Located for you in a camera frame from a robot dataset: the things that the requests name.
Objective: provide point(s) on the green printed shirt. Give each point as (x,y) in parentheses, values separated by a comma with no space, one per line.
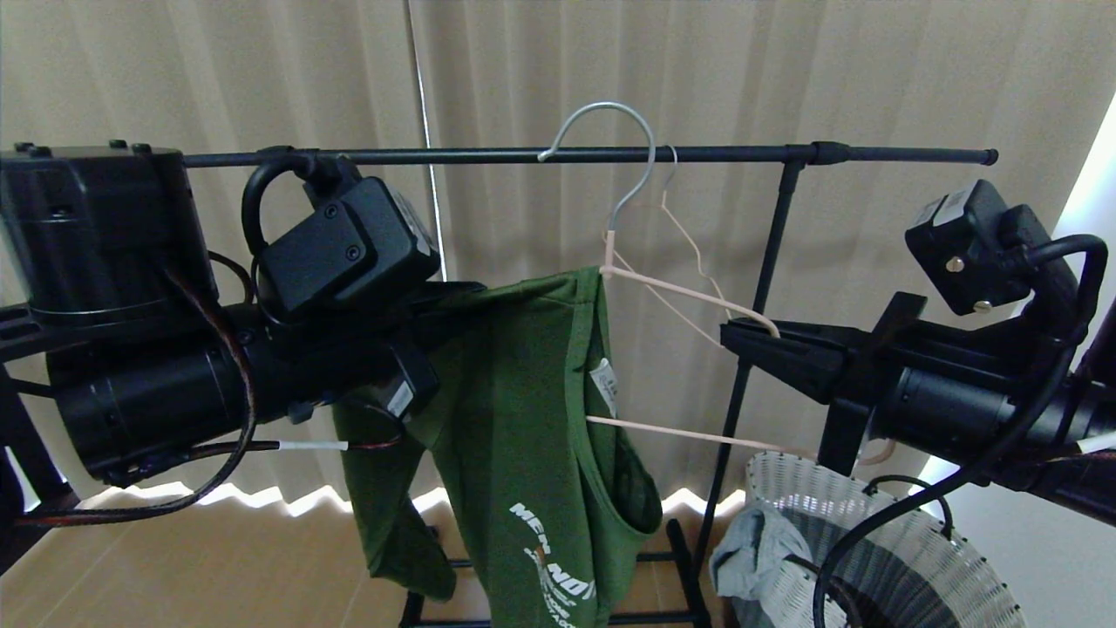
(514,419)

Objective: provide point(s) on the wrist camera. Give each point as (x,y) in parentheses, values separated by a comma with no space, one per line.
(976,244)
(349,244)

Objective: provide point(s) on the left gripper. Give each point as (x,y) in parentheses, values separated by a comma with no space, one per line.
(157,410)

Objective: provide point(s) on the black clothes rack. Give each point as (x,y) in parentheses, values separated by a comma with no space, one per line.
(488,156)

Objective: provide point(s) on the pale grey garment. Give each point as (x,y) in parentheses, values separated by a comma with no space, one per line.
(758,558)

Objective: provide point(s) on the pink clothes hanger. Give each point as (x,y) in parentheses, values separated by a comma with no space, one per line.
(671,179)
(609,253)

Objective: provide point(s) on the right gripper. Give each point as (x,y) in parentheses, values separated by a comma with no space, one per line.
(942,401)

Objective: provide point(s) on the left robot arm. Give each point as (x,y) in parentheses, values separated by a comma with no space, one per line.
(96,227)

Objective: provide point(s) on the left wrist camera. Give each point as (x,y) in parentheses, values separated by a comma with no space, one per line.
(349,244)

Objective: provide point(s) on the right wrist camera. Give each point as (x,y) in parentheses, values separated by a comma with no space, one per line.
(976,244)

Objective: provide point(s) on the beige curtain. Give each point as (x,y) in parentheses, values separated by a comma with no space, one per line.
(261,70)

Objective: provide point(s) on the white laundry basket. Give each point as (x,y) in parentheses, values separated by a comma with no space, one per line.
(924,576)

